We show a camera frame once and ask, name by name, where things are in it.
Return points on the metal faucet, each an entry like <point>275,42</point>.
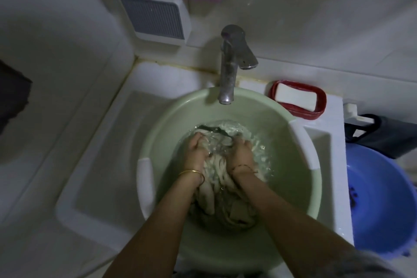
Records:
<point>229,69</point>

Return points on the white soap bar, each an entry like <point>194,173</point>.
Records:
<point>296,97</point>

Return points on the person's right hand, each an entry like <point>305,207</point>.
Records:
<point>241,157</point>

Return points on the white ceramic sink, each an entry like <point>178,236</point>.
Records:
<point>104,163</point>

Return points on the white wall box grey ribbed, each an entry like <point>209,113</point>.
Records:
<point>153,17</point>

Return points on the cream leaf-patterned clothes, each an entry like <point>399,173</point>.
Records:
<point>221,199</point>

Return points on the dark grey cloth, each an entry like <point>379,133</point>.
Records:
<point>387,134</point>

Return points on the blue plastic basin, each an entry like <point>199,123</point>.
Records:
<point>381,196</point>

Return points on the person's left hand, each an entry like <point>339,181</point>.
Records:
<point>193,154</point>

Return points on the light green plastic basin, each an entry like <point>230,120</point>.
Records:
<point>293,157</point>

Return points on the person's left forearm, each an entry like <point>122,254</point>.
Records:
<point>153,232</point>

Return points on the person's right forearm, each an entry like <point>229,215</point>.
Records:
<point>293,222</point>

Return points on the person's grey patterned shirt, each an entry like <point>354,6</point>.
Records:
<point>374,264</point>

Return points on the gold bangle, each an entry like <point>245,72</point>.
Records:
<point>192,173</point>

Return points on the dark purple towel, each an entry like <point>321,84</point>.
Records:
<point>13,92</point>

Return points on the red soap dish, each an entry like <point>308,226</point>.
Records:
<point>321,106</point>

